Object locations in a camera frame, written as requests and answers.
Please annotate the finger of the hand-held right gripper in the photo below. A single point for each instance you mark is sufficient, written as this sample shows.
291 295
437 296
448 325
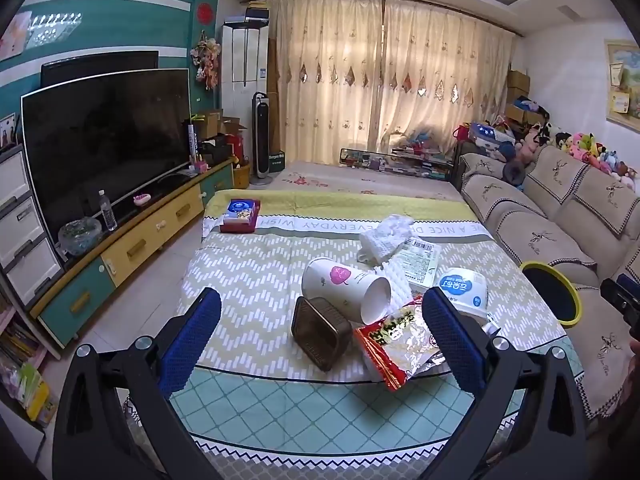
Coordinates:
617 297

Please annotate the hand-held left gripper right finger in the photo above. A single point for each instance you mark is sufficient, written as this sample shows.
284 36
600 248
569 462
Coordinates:
452 340

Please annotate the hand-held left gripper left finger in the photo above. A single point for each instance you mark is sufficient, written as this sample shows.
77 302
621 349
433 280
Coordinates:
192 340

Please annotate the white round tub blue label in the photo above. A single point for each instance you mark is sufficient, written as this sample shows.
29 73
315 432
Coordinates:
465 290

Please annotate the red foil snack wrapper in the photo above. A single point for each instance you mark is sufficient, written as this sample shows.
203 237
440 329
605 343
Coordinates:
395 342

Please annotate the yellow-rimmed dark trash bin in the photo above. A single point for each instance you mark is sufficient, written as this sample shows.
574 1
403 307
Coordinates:
550 292

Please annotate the white paper cup pink print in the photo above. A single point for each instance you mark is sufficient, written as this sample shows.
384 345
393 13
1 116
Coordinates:
340 285

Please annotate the translucent plastic container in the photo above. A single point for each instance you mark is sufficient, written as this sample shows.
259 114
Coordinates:
320 340

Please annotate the white foam net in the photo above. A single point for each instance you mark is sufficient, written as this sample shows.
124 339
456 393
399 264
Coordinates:
395 282

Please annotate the clear labelled plastic packet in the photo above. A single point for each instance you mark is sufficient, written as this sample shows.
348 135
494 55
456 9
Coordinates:
420 260

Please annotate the teal and yellow television stand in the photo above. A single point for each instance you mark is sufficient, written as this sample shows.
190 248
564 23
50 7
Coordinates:
135 247

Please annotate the beige sofa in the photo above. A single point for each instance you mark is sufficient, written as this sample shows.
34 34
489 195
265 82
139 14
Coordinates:
550 210

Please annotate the crumpled white tissue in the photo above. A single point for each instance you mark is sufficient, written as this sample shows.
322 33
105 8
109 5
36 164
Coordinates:
395 225

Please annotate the small pink dish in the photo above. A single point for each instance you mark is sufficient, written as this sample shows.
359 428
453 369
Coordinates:
142 200

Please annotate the clear water bottle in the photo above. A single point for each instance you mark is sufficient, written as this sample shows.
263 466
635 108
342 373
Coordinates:
108 212

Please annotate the row of plush toys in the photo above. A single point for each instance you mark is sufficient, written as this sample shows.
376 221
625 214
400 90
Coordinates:
585 147

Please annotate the glass ashtray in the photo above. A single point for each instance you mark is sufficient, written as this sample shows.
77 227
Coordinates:
80 235

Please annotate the grey round cushion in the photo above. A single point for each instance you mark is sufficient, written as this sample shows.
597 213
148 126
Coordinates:
512 171

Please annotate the row of books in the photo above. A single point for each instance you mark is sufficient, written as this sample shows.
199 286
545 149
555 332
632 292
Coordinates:
22 360

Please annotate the low glass table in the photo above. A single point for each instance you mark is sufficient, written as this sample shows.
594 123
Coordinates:
395 162

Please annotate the white drawer cabinet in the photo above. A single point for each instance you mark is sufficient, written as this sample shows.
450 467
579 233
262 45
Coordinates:
22 225

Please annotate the floral floor mat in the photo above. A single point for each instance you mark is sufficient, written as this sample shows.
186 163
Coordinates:
325 177

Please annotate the large black television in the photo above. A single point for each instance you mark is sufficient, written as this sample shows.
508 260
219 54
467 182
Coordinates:
105 150

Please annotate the open cardboard box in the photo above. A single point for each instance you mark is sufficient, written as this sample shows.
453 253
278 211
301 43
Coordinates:
220 127

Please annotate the black tower fan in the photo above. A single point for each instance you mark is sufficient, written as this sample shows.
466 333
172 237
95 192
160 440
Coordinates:
261 135

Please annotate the stack of cardboard boxes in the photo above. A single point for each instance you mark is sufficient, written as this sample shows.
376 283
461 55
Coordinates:
520 95

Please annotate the cream embroidered curtain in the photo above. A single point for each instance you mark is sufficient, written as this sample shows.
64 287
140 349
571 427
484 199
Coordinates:
325 85
445 75

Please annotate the hanging flower ornament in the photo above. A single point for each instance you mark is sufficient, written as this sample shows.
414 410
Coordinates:
206 60

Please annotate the white standing air conditioner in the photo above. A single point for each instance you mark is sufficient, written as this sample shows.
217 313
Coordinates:
245 60

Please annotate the framed wall picture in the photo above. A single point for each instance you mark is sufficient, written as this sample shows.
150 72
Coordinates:
622 85

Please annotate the red round wall decoration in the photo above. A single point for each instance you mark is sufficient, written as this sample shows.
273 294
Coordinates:
205 11

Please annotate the pink wall picture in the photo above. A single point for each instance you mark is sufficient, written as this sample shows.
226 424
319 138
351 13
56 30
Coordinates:
15 35

